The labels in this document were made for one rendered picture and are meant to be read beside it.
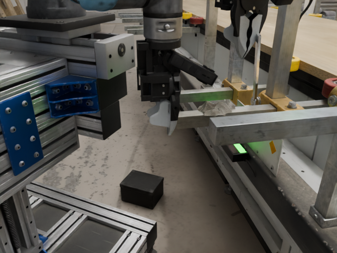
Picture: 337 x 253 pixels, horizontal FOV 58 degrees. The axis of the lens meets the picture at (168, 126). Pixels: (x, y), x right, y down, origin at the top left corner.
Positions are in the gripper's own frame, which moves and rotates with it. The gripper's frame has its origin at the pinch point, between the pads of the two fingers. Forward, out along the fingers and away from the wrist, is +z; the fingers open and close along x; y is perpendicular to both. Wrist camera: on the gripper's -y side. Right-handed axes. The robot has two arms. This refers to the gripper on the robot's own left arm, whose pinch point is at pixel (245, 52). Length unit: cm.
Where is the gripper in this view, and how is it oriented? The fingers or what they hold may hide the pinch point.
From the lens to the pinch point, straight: 69.5
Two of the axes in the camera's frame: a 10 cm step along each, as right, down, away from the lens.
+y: -5.2, -3.9, 7.6
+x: -8.5, 2.3, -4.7
